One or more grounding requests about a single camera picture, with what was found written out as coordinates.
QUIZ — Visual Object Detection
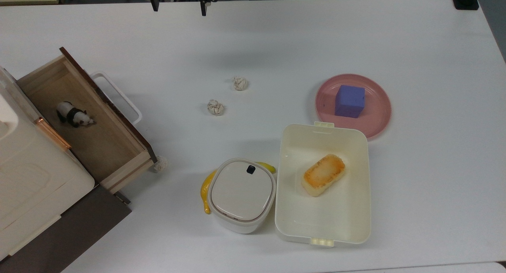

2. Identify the wooden drawer with dark front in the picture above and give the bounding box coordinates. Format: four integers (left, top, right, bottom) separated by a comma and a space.
17, 47, 158, 194

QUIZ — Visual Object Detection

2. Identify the panda toy figure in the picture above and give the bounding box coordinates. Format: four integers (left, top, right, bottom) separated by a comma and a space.
56, 101, 95, 128

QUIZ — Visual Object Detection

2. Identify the blue cube block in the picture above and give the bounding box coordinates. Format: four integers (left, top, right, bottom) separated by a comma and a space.
334, 85, 366, 119

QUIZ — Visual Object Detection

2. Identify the yellow banana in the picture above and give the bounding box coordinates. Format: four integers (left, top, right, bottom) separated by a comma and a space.
200, 162, 276, 215

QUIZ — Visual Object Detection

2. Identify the white mini trash bin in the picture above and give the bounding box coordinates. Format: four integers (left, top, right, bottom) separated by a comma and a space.
207, 158, 276, 234

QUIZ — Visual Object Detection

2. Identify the pink round plate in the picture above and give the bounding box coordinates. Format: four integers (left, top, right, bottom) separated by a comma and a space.
315, 73, 392, 139

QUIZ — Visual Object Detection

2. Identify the toasted bread slice toy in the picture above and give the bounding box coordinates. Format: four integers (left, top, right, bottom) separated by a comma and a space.
302, 154, 346, 197

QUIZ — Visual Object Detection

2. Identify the white cabinet unit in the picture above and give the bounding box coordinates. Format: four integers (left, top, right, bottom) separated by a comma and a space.
0, 67, 95, 261

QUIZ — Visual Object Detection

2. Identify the dark brown cabinet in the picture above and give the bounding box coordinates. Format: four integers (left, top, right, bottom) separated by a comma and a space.
0, 185, 132, 273

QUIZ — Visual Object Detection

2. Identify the cream plastic lunch box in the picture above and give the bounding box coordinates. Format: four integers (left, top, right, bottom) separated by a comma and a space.
275, 122, 372, 248

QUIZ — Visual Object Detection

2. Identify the white drawer handle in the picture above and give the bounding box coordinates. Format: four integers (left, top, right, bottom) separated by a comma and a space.
90, 72, 143, 126

